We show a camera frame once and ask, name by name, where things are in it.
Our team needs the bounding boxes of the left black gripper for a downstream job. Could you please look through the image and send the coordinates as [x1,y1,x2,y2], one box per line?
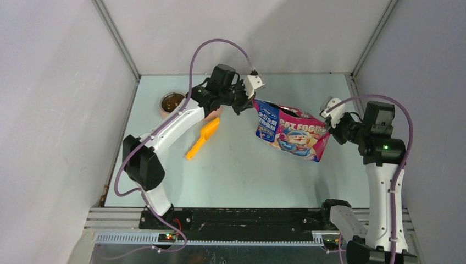
[219,79,255,115]

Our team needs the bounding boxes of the yellow plastic scoop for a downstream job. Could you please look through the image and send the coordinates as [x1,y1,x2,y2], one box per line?
[185,117,220,160]

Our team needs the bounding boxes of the colourful cat food bag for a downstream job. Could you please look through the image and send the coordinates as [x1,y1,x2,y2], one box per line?
[254,100,330,162]

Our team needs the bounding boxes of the pink double pet bowl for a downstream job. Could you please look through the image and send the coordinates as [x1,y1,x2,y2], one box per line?
[159,91,223,121]

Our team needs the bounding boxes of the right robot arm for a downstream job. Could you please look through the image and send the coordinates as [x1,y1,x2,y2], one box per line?
[319,98,418,263]

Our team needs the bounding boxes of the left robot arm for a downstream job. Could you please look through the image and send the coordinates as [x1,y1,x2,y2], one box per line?
[120,64,264,229]

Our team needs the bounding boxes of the brown pet food kibble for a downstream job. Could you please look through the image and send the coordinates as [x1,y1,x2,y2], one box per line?
[160,92,185,113]

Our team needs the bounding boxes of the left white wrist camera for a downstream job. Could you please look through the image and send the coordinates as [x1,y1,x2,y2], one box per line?
[243,75,265,99]

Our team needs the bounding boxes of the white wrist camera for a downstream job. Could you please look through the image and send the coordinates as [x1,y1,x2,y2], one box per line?
[243,75,265,99]
[319,97,346,129]

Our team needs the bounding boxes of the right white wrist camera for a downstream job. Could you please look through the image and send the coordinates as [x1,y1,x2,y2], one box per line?
[319,97,346,129]

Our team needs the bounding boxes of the right aluminium frame post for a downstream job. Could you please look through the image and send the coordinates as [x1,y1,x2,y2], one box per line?
[351,0,399,81]

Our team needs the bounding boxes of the aluminium frame post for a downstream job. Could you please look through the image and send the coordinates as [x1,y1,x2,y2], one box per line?
[351,0,399,81]
[91,0,141,81]

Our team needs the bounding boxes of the left aluminium frame post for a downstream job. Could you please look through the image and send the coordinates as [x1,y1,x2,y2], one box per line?
[91,0,141,81]

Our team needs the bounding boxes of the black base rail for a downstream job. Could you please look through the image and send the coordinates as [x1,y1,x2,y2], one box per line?
[139,207,337,241]

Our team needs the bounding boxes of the white cable duct strip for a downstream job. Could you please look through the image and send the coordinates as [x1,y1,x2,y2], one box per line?
[95,232,324,246]

